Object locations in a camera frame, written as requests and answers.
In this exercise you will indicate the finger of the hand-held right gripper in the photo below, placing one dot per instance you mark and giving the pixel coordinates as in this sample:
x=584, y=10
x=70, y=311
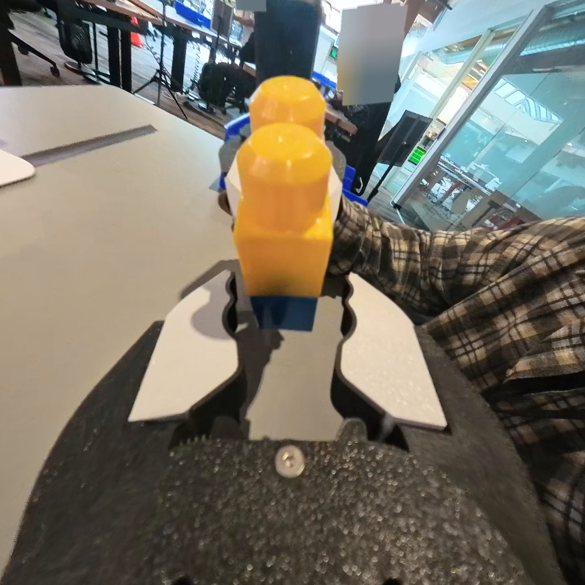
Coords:
x=336, y=194
x=233, y=192

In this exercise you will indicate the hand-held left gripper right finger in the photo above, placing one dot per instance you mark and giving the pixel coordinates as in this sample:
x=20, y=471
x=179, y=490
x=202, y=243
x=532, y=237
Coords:
x=388, y=365

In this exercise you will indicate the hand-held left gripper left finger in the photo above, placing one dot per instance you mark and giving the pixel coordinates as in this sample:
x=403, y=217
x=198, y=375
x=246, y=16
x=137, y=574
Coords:
x=183, y=365

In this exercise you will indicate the blue plastic bin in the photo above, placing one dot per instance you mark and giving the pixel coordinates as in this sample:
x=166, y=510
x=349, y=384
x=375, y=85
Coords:
x=355, y=185

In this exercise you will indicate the orange two-stud mega block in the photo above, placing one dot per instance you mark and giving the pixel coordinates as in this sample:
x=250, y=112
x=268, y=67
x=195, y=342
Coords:
x=283, y=228

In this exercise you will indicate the small blue single-stud block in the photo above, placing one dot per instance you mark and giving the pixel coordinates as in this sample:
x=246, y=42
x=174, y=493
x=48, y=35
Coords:
x=285, y=313

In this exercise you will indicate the green lit sign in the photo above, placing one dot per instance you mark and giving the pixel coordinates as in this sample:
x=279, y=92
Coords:
x=417, y=155

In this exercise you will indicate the black tripod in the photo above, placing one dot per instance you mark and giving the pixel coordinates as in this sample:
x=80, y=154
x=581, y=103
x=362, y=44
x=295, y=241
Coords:
x=160, y=87

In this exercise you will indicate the orange traffic cone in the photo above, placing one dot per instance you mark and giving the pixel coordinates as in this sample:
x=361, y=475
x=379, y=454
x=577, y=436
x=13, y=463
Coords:
x=136, y=34

